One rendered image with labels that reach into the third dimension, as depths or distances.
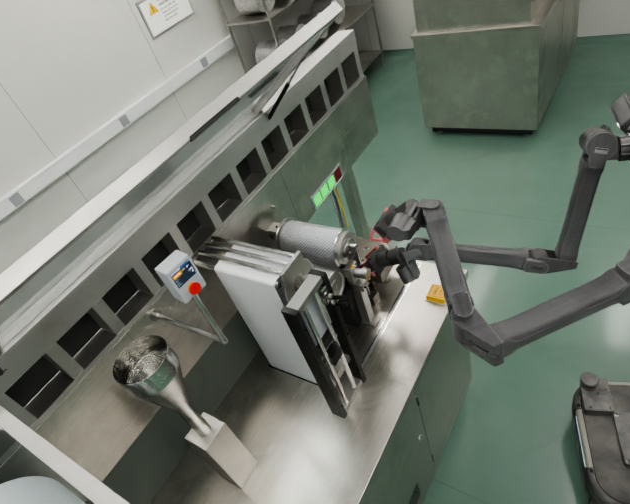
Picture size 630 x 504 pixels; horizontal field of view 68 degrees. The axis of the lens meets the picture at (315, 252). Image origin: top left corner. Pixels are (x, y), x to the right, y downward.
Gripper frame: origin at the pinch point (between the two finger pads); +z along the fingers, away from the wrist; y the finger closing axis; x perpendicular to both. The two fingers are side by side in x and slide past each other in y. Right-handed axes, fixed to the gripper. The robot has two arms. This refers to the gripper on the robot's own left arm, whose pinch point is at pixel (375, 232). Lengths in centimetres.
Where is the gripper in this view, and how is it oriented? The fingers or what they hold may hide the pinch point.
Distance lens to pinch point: 150.7
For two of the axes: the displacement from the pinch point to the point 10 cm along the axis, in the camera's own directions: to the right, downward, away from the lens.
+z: -4.5, 3.2, 8.4
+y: 5.0, -6.8, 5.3
